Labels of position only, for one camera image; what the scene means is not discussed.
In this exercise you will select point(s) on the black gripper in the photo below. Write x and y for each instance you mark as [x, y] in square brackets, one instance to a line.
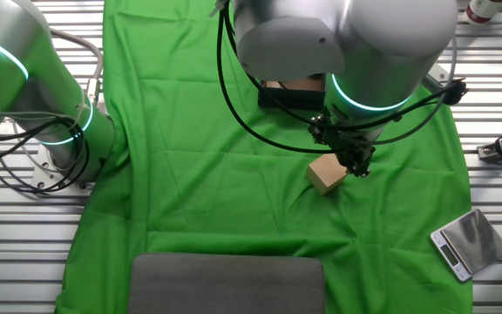
[340, 139]

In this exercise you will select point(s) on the large wooden block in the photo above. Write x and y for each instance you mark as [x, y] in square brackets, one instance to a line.
[326, 174]

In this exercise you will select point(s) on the dark green gift box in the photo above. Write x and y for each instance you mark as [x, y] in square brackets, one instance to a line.
[290, 100]

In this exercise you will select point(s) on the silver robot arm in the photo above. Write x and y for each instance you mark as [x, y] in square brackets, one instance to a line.
[364, 43]

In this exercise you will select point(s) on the silver digital scale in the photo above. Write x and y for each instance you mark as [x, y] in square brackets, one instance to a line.
[473, 240]

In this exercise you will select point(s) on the green cloth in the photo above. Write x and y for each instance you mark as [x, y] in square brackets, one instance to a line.
[190, 196]

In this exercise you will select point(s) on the grey fabric cushion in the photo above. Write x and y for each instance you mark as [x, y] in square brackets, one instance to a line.
[225, 288]

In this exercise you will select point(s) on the white red container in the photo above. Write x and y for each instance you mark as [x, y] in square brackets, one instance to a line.
[484, 8]

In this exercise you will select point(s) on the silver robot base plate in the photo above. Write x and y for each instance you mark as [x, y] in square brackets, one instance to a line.
[44, 172]

